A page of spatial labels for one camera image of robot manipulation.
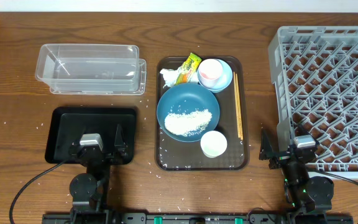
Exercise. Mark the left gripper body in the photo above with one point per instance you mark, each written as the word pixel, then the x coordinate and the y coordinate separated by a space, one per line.
pixel 117 160

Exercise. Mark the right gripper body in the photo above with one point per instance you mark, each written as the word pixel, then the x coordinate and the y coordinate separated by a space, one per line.
pixel 280 161

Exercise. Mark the white cup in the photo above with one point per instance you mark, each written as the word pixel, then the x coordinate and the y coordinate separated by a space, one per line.
pixel 213 144

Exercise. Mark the dark blue plate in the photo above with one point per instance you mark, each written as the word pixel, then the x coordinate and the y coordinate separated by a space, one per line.
pixel 187 98

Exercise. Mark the wooden chopstick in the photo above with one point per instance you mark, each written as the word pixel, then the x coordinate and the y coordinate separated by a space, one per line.
pixel 238 113
pixel 240 109

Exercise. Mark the pink cup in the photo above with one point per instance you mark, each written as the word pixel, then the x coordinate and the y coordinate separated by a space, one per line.
pixel 209 72

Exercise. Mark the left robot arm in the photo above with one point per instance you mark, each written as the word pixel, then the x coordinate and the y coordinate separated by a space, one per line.
pixel 89 189

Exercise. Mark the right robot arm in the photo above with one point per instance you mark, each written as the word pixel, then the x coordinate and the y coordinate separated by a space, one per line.
pixel 308 194

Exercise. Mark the grey dishwasher rack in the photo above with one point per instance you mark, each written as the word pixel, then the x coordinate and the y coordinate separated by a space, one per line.
pixel 314 70

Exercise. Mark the black plastic tray bin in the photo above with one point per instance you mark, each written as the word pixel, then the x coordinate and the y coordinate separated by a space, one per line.
pixel 68 124

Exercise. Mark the white rice pile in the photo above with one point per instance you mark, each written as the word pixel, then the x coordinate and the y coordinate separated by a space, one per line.
pixel 187 124

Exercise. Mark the brown serving tray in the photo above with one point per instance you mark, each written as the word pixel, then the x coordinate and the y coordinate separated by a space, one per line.
pixel 173 155

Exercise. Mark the crumpled white tissue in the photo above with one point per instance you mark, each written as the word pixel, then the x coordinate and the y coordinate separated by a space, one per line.
pixel 170 77

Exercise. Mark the light blue bowl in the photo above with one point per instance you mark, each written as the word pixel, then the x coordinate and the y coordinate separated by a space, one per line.
pixel 225 79

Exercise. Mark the clear plastic bin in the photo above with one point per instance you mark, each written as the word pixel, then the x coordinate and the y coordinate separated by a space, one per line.
pixel 92 69

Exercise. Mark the yellow green snack wrapper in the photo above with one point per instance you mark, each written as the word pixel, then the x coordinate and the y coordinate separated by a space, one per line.
pixel 187 73

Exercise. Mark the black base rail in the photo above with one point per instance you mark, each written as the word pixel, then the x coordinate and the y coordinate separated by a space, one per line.
pixel 141 218

